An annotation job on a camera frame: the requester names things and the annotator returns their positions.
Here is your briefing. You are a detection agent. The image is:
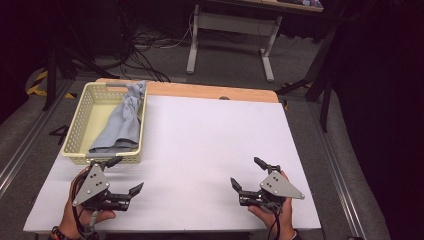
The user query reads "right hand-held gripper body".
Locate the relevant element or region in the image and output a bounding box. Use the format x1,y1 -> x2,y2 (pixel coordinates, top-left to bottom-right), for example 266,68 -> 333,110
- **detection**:
238,164 -> 306,215

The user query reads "right hand-held gripper cable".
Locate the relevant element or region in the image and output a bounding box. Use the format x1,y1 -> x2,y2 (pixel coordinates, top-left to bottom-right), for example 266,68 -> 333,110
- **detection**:
266,203 -> 284,240

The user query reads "dark curtain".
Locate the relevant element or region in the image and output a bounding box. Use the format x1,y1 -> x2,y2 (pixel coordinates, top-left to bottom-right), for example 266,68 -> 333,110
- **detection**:
328,0 -> 424,240

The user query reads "white-legged wooden desk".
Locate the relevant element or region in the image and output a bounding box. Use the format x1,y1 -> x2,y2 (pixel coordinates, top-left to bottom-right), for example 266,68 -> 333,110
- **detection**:
185,0 -> 324,83

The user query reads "black metal stand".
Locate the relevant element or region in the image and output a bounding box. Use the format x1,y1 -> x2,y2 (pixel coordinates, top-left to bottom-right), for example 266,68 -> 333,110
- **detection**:
41,43 -> 119,113
275,19 -> 338,133

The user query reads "person's left hand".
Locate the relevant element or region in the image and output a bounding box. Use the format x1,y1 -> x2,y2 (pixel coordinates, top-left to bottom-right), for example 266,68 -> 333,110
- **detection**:
59,167 -> 117,240

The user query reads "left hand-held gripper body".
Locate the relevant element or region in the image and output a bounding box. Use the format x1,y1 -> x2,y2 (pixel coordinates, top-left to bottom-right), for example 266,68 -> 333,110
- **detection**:
71,162 -> 132,212

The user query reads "bundle of black floor cables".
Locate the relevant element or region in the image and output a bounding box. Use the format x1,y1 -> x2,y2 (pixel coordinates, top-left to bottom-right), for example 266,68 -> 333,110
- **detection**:
116,9 -> 198,83

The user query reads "yellow and black floor tape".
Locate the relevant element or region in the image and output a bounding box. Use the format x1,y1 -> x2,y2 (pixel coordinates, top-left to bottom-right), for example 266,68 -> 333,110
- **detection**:
26,69 -> 77,100

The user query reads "hand-held gripper cable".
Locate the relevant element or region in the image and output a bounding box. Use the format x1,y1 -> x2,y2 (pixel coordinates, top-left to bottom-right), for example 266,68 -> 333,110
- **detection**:
266,203 -> 284,240
71,173 -> 98,240

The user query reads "person's right hand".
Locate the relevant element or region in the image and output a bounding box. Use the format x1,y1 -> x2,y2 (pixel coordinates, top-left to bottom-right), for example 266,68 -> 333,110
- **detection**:
248,170 -> 306,240

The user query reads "colourful item on desk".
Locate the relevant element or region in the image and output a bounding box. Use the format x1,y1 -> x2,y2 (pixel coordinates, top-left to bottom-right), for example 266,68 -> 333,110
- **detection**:
293,0 -> 324,8

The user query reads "cream perforated plastic basket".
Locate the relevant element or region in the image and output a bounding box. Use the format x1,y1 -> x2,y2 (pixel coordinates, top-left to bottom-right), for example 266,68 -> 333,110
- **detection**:
60,81 -> 148,166

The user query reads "beaded bracelet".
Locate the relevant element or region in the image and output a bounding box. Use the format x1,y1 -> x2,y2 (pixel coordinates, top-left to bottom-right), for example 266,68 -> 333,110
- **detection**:
49,225 -> 79,240

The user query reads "light blue knit garment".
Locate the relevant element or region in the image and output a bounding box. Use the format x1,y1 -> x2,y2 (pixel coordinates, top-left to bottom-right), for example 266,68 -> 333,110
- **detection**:
88,80 -> 148,154

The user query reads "left hand-held gripper cable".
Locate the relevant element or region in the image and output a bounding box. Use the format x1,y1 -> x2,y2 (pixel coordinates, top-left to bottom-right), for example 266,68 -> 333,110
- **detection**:
71,173 -> 98,240

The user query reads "aluminium floor rail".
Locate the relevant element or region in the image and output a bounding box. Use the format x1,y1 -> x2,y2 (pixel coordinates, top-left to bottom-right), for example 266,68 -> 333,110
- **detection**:
0,79 -> 73,198
308,101 -> 368,240

